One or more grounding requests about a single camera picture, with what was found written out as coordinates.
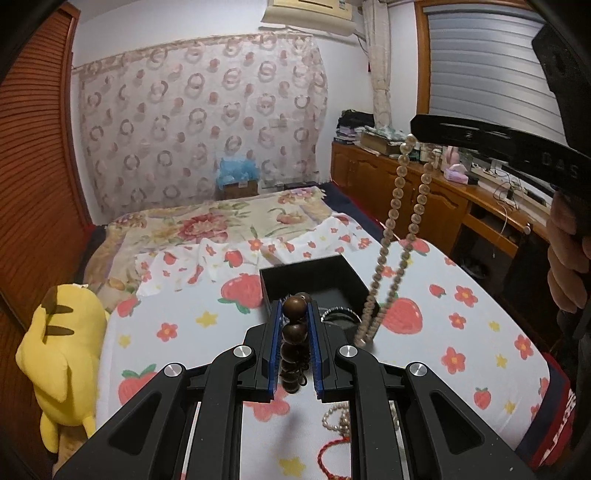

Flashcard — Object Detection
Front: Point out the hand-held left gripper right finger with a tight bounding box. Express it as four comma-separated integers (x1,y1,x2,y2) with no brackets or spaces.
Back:
307,301,539,480

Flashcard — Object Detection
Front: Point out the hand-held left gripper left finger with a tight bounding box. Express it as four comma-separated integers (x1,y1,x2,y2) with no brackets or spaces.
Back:
53,300,284,480

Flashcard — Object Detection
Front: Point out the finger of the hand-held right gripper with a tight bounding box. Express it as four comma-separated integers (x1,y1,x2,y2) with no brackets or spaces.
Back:
410,114,591,186
503,164,561,199

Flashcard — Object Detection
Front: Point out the brown wooden bead bracelet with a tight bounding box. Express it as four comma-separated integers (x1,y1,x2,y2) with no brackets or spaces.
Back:
279,292,311,394

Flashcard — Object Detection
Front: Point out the white pearl bracelet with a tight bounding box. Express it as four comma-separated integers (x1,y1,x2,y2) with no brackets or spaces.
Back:
322,401,352,435

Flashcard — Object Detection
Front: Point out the black jewelry box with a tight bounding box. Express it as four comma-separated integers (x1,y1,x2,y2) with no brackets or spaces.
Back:
259,255,380,326

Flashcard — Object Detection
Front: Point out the red string bracelet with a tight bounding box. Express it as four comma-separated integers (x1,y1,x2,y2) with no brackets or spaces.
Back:
316,438,354,480

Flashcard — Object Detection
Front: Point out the beige bead necklace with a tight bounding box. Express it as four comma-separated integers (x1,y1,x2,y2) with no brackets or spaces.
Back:
355,134,438,347

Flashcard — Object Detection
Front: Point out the person's right hand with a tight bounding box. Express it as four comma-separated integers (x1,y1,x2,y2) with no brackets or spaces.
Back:
547,189,591,315

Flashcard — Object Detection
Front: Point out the white power strip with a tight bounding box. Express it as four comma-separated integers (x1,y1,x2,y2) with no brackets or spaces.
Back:
478,168,518,188

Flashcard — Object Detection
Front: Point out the group of cosmetic bottles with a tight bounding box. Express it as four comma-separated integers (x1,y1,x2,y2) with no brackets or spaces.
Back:
413,143,444,166

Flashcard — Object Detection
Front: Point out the grey window blind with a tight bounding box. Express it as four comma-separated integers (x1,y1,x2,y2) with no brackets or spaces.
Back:
427,0,573,148

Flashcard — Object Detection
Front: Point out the white strawberry printed blanket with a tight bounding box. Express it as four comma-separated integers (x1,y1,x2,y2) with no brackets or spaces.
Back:
95,215,552,480

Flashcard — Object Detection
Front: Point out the wooden cabinet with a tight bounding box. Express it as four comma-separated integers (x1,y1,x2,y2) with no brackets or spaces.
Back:
330,138,555,296

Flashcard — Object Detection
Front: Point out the green patterned cloth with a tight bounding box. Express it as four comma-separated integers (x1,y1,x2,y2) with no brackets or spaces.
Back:
365,124,407,139

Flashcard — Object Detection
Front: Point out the large brown cardboard box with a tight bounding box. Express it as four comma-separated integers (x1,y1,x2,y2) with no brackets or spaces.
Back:
360,131,402,158

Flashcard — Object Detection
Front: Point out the tied cream curtain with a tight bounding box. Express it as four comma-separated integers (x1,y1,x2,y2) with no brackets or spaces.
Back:
360,0,393,132

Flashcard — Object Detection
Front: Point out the stack of folded clothes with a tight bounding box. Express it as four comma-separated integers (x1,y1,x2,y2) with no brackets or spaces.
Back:
336,109,376,144

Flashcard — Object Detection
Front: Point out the beige floral blanket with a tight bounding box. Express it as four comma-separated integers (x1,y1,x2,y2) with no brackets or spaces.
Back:
83,185,333,315

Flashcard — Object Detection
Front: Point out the small brown cardboard box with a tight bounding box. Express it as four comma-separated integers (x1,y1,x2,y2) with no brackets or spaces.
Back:
217,180,260,201

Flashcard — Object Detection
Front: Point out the blue plastic bag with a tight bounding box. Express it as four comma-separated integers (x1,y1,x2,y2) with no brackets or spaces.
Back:
216,157,259,188

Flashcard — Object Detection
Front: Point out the yellow plush toy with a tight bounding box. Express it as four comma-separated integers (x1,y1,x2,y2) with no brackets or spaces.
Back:
15,282,112,455

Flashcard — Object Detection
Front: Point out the cream air conditioner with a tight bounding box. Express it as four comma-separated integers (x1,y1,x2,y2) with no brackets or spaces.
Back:
261,0,365,35

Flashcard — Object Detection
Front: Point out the sheer circle patterned curtain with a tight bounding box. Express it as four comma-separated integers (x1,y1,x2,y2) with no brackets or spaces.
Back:
76,32,329,222

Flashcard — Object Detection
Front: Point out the brown louvered wardrobe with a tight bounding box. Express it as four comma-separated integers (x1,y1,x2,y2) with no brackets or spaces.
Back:
0,0,95,462

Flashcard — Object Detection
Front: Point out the silver chain bracelet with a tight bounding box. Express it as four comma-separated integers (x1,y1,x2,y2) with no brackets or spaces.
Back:
320,307,362,324

